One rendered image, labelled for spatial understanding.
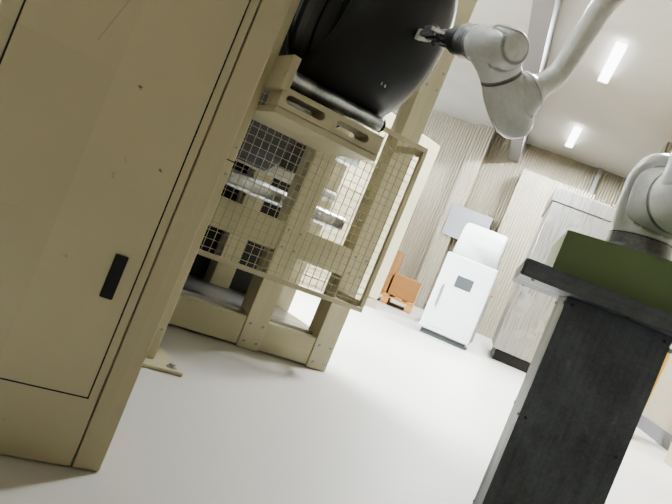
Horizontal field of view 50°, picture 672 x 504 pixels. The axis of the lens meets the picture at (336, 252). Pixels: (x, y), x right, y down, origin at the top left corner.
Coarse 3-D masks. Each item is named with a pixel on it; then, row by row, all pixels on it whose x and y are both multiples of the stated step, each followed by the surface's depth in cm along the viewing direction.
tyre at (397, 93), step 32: (320, 0) 246; (352, 0) 199; (384, 0) 195; (416, 0) 198; (448, 0) 204; (288, 32) 233; (320, 32) 249; (352, 32) 198; (384, 32) 197; (416, 32) 201; (320, 64) 206; (352, 64) 201; (384, 64) 203; (416, 64) 205; (352, 96) 211; (384, 96) 211
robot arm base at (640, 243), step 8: (616, 232) 178; (624, 232) 176; (608, 240) 179; (616, 240) 177; (624, 240) 175; (632, 240) 174; (640, 240) 173; (648, 240) 173; (656, 240) 173; (632, 248) 173; (640, 248) 173; (648, 248) 172; (656, 248) 172; (664, 248) 173; (664, 256) 173
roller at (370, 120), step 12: (300, 84) 202; (312, 84) 204; (312, 96) 206; (324, 96) 206; (336, 96) 208; (336, 108) 210; (348, 108) 211; (360, 108) 213; (360, 120) 214; (372, 120) 215; (384, 120) 218
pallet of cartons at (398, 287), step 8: (400, 256) 1036; (392, 264) 1020; (400, 264) 1130; (392, 272) 1019; (392, 280) 1051; (400, 280) 1020; (408, 280) 1018; (384, 288) 1020; (392, 288) 1021; (400, 288) 1019; (408, 288) 1018; (416, 288) 1017; (384, 296) 1018; (392, 296) 1073; (400, 296) 1019; (408, 296) 1018; (416, 296) 1077; (408, 304) 1013; (408, 312) 1013
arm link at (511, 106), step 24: (600, 0) 173; (624, 0) 174; (576, 24) 177; (600, 24) 174; (576, 48) 175; (528, 72) 175; (552, 72) 176; (504, 96) 171; (528, 96) 172; (504, 120) 175; (528, 120) 176
